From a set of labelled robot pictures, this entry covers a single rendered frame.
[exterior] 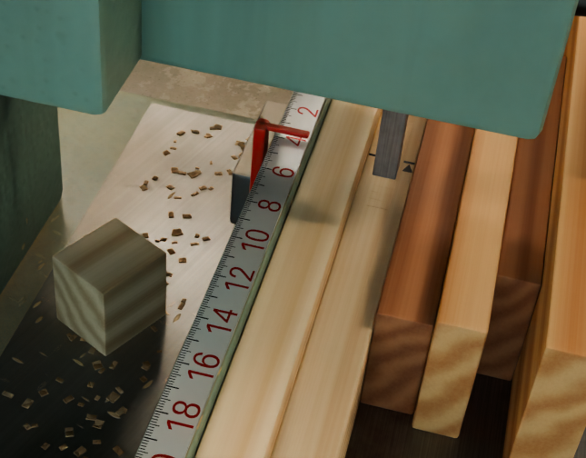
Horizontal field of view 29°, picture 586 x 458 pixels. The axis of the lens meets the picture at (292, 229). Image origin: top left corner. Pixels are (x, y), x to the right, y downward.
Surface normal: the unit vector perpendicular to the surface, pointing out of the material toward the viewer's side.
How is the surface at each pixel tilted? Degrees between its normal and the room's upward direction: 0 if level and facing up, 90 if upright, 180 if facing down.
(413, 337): 90
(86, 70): 90
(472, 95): 90
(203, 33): 90
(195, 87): 0
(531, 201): 0
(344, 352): 0
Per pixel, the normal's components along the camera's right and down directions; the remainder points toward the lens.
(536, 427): -0.23, 0.63
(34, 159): 0.97, 0.22
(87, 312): -0.66, 0.46
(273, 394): 0.08, -0.75
